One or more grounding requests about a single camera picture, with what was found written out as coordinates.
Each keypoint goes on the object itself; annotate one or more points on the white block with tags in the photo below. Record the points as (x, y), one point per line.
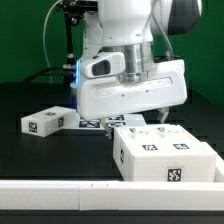
(48, 121)

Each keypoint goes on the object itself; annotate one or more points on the white base tag sheet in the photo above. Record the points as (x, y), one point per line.
(127, 119)

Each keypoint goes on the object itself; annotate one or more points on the white front obstacle rail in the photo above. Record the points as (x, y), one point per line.
(112, 195)

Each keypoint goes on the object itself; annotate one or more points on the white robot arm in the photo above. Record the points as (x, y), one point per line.
(128, 27)

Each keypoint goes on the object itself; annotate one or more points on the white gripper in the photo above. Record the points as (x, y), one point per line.
(100, 94)

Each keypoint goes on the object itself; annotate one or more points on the white cabinet body box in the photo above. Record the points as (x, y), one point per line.
(167, 168)

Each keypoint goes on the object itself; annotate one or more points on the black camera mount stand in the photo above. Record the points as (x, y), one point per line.
(74, 11)

